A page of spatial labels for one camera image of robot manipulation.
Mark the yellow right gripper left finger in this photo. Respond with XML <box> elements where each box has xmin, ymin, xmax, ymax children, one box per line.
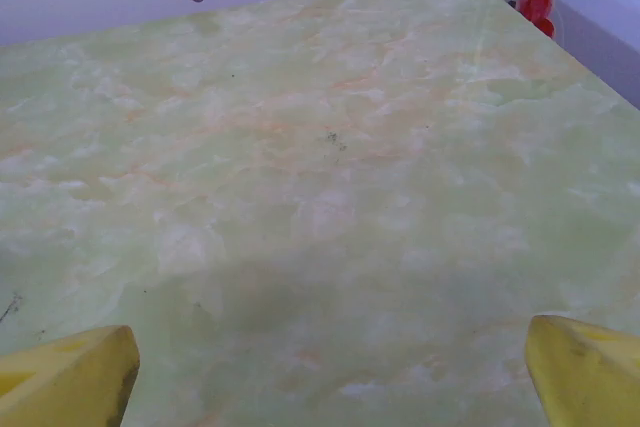
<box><xmin>0</xmin><ymin>324</ymin><xmax>141</xmax><ymax>427</ymax></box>

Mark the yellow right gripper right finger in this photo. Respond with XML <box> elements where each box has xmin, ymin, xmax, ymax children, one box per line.
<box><xmin>524</xmin><ymin>314</ymin><xmax>640</xmax><ymax>427</ymax></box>

